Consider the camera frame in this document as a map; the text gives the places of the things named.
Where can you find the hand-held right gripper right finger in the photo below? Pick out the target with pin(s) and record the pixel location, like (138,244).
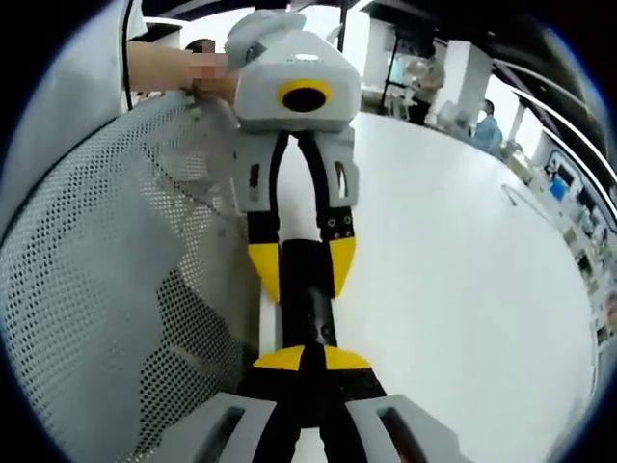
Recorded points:
(361,415)

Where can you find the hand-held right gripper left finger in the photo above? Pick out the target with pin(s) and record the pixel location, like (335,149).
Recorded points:
(250,424)

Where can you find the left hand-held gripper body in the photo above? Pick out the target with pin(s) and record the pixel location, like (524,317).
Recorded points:
(270,72)

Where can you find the black remote control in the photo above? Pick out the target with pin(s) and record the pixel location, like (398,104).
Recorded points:
(306,299)

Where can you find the person's white shirt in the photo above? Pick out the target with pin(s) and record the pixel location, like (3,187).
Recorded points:
(67,72)

